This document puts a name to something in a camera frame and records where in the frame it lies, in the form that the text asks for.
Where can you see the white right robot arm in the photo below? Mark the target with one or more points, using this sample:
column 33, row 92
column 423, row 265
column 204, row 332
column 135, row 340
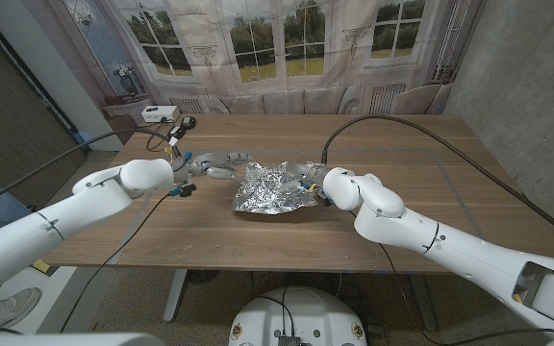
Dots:
column 426, row 235

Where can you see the aluminum foil sheet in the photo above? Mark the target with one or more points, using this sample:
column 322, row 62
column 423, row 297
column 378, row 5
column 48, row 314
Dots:
column 267, row 192

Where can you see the black power adapter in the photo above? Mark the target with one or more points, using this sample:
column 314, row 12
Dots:
column 176, row 132

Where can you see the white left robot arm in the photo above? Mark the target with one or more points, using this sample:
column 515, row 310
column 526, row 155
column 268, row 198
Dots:
column 65, row 216

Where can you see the white robot torso base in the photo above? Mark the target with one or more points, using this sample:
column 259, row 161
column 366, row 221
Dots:
column 296, row 317

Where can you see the yellow and black pad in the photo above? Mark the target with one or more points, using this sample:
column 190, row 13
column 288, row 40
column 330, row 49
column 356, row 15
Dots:
column 41, row 266

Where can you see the grey table leg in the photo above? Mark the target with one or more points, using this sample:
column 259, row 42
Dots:
column 175, row 298
column 423, row 303

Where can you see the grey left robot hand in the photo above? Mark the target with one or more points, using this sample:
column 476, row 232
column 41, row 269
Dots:
column 209, row 163

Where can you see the white sneaker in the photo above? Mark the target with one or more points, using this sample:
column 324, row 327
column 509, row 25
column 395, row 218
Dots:
column 7, row 307

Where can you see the white power strip box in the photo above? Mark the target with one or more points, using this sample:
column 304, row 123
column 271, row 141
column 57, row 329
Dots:
column 159, row 114

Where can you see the printed window room backdrop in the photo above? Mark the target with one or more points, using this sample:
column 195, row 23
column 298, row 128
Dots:
column 209, row 48

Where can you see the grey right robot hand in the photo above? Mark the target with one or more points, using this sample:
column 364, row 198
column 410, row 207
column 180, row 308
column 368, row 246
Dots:
column 313, row 174

